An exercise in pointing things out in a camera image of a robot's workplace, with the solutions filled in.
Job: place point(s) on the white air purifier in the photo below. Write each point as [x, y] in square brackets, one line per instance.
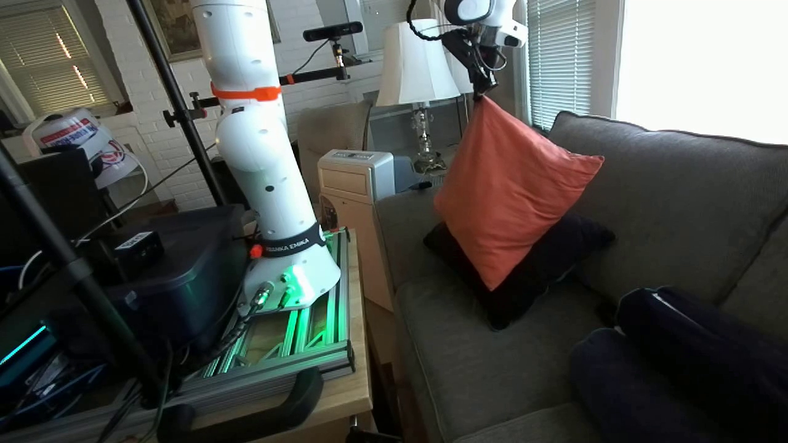
[353, 175]

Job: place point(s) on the white shade table lamp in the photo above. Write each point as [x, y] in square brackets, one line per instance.
[415, 64]

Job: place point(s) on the large bright window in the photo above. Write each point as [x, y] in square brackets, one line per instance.
[706, 57]

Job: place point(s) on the small black power adapter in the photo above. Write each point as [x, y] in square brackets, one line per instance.
[140, 246]

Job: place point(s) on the wooden table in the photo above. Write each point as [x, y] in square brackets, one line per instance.
[348, 395]

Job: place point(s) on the white red blue container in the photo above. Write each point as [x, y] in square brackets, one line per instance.
[77, 137]

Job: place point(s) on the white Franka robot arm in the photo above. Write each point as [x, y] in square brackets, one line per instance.
[263, 180]

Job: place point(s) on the aluminium rail mounting base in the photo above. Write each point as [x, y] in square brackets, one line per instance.
[303, 333]

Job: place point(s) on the thick black stand pole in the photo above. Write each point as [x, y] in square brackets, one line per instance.
[76, 272]

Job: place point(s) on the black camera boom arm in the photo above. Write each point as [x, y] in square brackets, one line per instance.
[317, 76]

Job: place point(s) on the grey metal rail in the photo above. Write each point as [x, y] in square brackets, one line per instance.
[248, 383]

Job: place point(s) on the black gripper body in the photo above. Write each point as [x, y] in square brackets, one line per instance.
[468, 53]

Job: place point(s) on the teal lit electronics device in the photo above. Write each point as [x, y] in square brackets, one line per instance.
[26, 353]

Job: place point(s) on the black equipment case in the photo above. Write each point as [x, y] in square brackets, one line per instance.
[189, 279]

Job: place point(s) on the black box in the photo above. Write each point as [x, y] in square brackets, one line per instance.
[58, 197]

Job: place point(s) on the orange pillow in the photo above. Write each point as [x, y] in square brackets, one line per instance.
[509, 187]

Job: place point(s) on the grey fabric couch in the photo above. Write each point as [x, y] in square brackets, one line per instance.
[681, 206]

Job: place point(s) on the narrow window with blinds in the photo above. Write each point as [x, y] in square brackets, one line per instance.
[562, 57]

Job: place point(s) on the dark navy square pillow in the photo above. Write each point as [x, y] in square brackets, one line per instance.
[525, 297]

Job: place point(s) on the black stereo camera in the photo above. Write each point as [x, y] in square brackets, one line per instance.
[333, 33]

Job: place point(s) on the thin black tripod pole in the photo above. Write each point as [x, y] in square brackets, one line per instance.
[177, 100]

